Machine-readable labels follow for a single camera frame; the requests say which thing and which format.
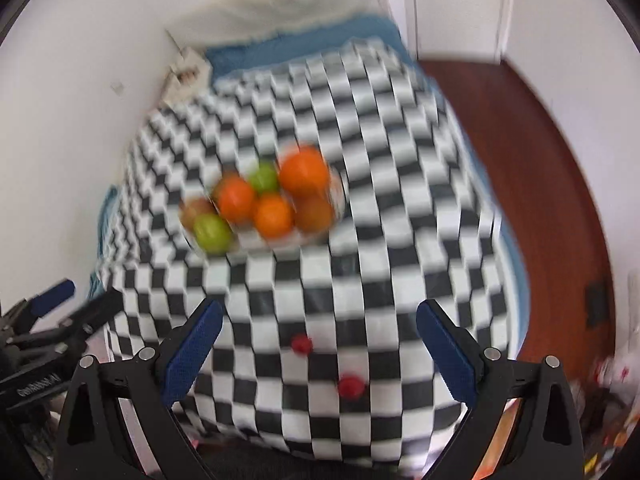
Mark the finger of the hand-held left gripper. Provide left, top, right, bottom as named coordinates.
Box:
left=5, top=279, right=77, bottom=333
left=30, top=287, right=124, bottom=348

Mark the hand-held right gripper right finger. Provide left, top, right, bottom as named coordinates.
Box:
left=416, top=299, right=586, bottom=480

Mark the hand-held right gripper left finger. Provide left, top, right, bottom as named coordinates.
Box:
left=54, top=299, right=225, bottom=480

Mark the red green apple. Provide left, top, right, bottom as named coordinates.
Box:
left=180, top=197, right=217, bottom=231

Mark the brownish russet orange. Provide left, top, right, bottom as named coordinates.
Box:
left=292, top=192, right=336, bottom=235

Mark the oval floral ceramic plate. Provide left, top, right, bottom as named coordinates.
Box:
left=181, top=145, right=347, bottom=257

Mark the large orange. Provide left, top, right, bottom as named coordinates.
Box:
left=277, top=146, right=331, bottom=197

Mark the light blue fluffy blanket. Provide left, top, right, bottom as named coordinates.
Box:
left=89, top=185, right=121, bottom=306

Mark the black white checkered cloth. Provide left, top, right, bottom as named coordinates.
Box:
left=97, top=37, right=523, bottom=466

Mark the dark square floor box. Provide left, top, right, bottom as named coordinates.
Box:
left=586, top=282, right=609, bottom=329

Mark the pile of colourful clutter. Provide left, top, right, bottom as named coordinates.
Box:
left=570, top=350, right=640, bottom=480

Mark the bear print pillow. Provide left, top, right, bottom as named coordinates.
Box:
left=162, top=45, right=213, bottom=106

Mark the white door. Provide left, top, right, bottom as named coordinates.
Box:
left=405, top=0, right=516, bottom=61

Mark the white padded headboard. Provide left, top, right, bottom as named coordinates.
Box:
left=167, top=0, right=401, bottom=53

